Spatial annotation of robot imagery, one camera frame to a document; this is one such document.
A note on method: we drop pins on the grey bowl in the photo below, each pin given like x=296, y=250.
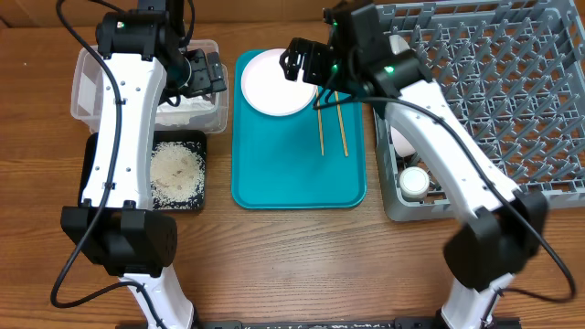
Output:
x=398, y=44

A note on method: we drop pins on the grey dishwasher rack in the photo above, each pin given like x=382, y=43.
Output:
x=512, y=72

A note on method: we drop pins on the large white plate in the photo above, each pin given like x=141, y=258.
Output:
x=266, y=89

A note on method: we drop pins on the spilled rice pile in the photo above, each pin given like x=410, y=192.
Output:
x=177, y=172

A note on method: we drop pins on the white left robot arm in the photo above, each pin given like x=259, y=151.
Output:
x=145, y=60

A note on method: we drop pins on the white cup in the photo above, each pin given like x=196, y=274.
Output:
x=414, y=183

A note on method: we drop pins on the teal serving tray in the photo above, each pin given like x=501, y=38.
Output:
x=277, y=162

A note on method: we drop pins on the wooden chopstick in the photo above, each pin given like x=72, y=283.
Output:
x=341, y=123
x=320, y=122

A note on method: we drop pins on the white crumpled tissue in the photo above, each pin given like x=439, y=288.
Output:
x=167, y=114

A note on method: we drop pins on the black food waste tray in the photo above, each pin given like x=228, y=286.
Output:
x=183, y=137

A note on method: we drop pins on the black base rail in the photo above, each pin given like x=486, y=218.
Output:
x=400, y=323

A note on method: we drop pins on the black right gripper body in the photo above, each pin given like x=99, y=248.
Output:
x=320, y=69

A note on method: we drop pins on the small white rice plate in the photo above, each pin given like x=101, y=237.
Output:
x=401, y=145

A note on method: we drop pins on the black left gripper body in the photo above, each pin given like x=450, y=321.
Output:
x=201, y=81

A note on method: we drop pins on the clear plastic waste bin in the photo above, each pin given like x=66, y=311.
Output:
x=208, y=114

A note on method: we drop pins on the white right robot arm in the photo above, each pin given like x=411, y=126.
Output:
x=501, y=224

